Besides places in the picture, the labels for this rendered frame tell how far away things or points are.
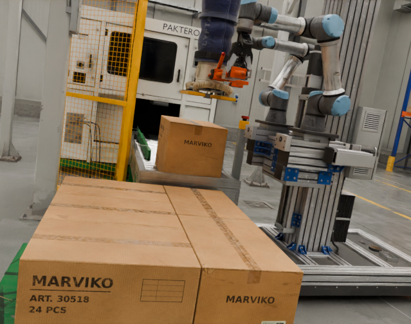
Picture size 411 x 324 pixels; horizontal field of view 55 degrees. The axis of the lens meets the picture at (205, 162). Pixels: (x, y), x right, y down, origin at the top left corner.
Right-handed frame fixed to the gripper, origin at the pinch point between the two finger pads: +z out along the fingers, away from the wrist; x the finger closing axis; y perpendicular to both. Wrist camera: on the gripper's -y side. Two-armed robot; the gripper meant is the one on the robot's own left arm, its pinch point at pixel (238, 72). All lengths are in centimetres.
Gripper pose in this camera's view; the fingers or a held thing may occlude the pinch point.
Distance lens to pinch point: 191.0
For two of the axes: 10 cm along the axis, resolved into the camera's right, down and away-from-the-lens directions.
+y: -1.8, -1.8, 9.7
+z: -1.5, 9.8, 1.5
